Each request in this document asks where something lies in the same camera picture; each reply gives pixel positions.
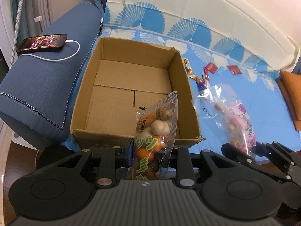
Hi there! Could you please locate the garment steamer with hose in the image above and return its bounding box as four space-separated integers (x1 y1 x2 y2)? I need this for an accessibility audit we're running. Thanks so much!
9 0 24 69

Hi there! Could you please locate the small red sachet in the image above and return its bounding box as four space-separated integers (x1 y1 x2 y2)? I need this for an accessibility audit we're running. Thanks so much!
227 65 242 75

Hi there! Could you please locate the purple chocolate bar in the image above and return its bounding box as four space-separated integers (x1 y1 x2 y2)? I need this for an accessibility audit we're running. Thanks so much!
196 82 206 91

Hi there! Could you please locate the clear bag of mixed nuts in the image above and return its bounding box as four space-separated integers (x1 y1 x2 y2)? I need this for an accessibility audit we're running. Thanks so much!
127 91 179 180

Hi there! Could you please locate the brown cardboard box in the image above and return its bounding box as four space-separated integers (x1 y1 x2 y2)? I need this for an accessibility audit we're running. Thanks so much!
70 37 201 148

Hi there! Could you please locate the clear bag of pink candies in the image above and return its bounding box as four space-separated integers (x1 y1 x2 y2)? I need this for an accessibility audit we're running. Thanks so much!
192 84 256 157

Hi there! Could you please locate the grey curtain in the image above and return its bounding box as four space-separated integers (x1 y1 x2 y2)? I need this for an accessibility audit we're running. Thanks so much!
17 0 51 44

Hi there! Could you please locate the small blue wrapper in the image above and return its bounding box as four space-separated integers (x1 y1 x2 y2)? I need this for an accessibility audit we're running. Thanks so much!
216 66 226 76

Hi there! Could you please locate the red candy packet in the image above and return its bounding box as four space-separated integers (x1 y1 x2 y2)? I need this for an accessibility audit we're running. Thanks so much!
205 62 218 74

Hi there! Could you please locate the white charging cable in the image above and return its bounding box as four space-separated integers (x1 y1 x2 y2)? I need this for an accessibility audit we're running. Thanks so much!
19 40 81 62

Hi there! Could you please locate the yellow snack bar wrapper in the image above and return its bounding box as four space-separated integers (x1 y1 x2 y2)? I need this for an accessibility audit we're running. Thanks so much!
182 58 193 76

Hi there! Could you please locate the blue sofa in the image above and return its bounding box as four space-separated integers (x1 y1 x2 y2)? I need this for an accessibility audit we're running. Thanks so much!
1 0 107 150

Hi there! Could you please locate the black smartphone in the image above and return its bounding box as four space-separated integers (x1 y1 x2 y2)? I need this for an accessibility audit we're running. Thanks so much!
16 34 67 55

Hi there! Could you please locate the red coffee stick sachet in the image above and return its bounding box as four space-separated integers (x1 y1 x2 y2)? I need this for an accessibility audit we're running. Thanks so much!
202 67 210 88

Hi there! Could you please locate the blue white patterned cloth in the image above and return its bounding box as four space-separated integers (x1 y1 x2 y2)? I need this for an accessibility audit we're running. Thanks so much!
61 0 301 163

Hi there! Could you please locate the orange red candy bar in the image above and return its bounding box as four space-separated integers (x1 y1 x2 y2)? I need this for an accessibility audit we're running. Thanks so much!
188 74 204 83

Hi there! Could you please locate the orange cushion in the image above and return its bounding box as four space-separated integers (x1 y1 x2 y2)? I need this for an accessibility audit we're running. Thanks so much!
277 70 301 131

